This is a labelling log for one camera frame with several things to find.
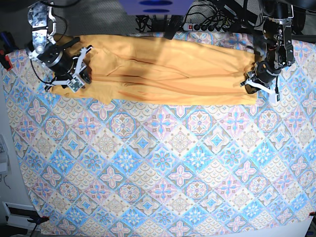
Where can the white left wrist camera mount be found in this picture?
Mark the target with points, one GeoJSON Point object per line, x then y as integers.
{"type": "Point", "coordinates": [265, 82]}

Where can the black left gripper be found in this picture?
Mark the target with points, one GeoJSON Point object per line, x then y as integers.
{"type": "Point", "coordinates": [264, 67]}

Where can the blue base panel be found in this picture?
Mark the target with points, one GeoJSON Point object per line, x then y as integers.
{"type": "Point", "coordinates": [160, 7]}

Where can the black clamp bottom left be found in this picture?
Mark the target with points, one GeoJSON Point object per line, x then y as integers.
{"type": "Point", "coordinates": [37, 219]}

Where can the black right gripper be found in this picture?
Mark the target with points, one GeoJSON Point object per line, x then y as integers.
{"type": "Point", "coordinates": [66, 64]}

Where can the black red table clamp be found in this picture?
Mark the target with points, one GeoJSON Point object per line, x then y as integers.
{"type": "Point", "coordinates": [7, 45]}

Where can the white power strip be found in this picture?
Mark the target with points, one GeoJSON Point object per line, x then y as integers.
{"type": "Point", "coordinates": [194, 27]}

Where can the yellow T-shirt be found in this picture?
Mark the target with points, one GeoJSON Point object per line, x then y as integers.
{"type": "Point", "coordinates": [161, 71]}

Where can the patterned blue tile tablecloth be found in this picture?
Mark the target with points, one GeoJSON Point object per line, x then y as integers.
{"type": "Point", "coordinates": [132, 169]}

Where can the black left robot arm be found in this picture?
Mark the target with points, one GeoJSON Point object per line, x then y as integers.
{"type": "Point", "coordinates": [277, 35]}

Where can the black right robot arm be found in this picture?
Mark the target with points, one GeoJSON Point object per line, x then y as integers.
{"type": "Point", "coordinates": [69, 71]}

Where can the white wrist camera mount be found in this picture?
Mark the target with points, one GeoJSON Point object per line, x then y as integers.
{"type": "Point", "coordinates": [265, 82]}
{"type": "Point", "coordinates": [76, 71]}

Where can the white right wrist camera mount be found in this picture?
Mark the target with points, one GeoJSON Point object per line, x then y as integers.
{"type": "Point", "coordinates": [76, 71]}

